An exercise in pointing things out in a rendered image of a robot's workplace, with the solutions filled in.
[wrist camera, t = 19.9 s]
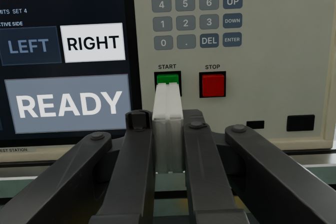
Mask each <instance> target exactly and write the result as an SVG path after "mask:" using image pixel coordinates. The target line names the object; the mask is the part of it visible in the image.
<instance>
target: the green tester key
mask: <svg viewBox="0 0 336 224"><path fill-rule="evenodd" d="M173 82H177V84H178V85H179V75H178V74H160V75H157V84H158V83H166V84H169V83H173Z"/></svg>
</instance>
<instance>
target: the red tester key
mask: <svg viewBox="0 0 336 224"><path fill-rule="evenodd" d="M202 95H203V97H211V96H224V75H223V74H210V75H203V76H202Z"/></svg>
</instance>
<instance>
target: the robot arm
mask: <svg viewBox="0 0 336 224"><path fill-rule="evenodd" d="M125 123H126V132H125V136H124V137H121V138H117V139H112V136H111V134H110V133H108V132H100V131H98V132H93V133H91V134H88V135H87V136H85V137H84V138H83V139H81V140H80V141H79V142H78V143H77V144H76V145H74V146H73V147H72V148H71V149H70V150H68V151H67V152H66V153H65V154H64V155H63V156H61V157H60V158H59V159H58V160H57V161H56V162H54V163H53V164H52V165H51V166H50V167H48V168H47V169H46V170H45V171H44V172H43V173H41V174H40V175H39V176H38V177H37V178H35V179H34V180H33V181H32V182H31V183H30V184H28V185H27V186H26V187H25V188H24V189H23V190H21V191H20V192H19V193H18V194H17V195H15V196H14V197H13V198H12V199H11V200H10V201H8V202H7V203H6V204H5V205H4V206H2V207H1V208H0V224H153V213H154V197H155V181H156V172H157V173H158V174H168V173H169V172H172V173H173V174H175V173H183V171H185V186H186V191H187V201H188V211H189V221H190V224H250V223H249V221H248V218H247V215H246V213H245V211H244V209H238V208H237V205H236V202H235V199H234V196H233V193H232V190H231V188H232V189H233V190H234V192H235V193H236V194H237V195H238V197H239V198H240V199H241V201H242V202H243V203H244V204H245V206H246V207H247V208H248V210H249V211H250V212H251V213H252V215H253V216H254V217H255V218H256V220H257V221H258V222H259V224H336V190H334V189H333V188H332V187H330V186H329V185H328V184H326V183H325V182H324V181H322V180H321V179H320V178H318V177H317V176H316V175H314V174H313V173H311V172H310V171H309V170H307V169H306V168H305V167H303V166H302V165H301V164H299V163H298V162H297V161H295V160H294V159H293V158H291V157H290V156H289V155H287V154H286V153H284V152H283V151H282V150H280V149H279V148H278V147H276V146H275V145H274V144H272V143H271V142H270V141H268V140H267V139H266V138H264V137H263V136H262V135H260V134H259V133H258V132H256V131H255V130H253V129H252V128H250V127H248V126H245V125H242V124H236V125H231V126H228V127H226V128H225V134H224V133H216V132H213V131H211V128H210V126H209V125H208V124H207V123H205V120H204V116H203V113H202V112H201V111H200V110H198V109H188V110H182V104H181V96H180V89H179V84H177V82H173V83H169V84H166V83H158V85H156V92H155V100H154V107H153V112H150V111H148V110H133V111H130V112H127V113H126V114H125ZM100 208H101V210H100V214H99V215H96V214H97V212H98V211H99V209H100Z"/></svg>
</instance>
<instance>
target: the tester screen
mask: <svg viewBox="0 0 336 224"><path fill-rule="evenodd" d="M105 23H122V30H123V41H124V52H125V60H109V61H88V62H67V63H45V64H24V65H2V60H1V56H0V119H1V124H2V128H3V130H0V140H14V139H36V138H59V137H82V136H87V135H88V134H91V133H93V132H98V131H100V132H108V133H110V134H111V135H125V133H126V130H127V129H114V130H91V131H68V132H46V133H23V134H16V132H15V128H14V123H13V118H12V113H11V109H10V104H9V99H8V95H7V90H6V85H5V79H26V78H48V77H70V76H91V75H113V74H128V84H129V96H130V107H131V111H133V98H132V86H131V75H130V63H129V51H128V39H127V28H126V16H125V4H124V0H0V29H1V28H22V27H42V26H63V25H84V24H105Z"/></svg>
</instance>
